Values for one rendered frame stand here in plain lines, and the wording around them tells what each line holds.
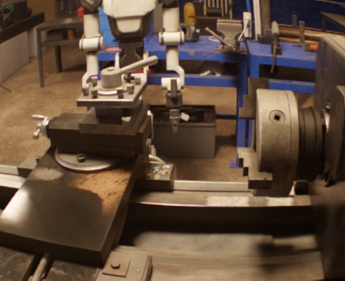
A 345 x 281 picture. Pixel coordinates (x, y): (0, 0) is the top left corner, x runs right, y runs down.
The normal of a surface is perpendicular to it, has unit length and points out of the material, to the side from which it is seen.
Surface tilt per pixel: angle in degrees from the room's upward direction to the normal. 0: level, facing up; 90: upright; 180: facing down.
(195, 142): 90
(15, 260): 0
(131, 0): 90
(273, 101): 18
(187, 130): 90
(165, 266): 0
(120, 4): 90
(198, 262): 48
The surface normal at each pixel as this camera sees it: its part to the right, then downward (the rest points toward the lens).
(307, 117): -0.07, -0.70
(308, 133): -0.13, -0.25
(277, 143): -0.14, -0.01
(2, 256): -0.04, -0.90
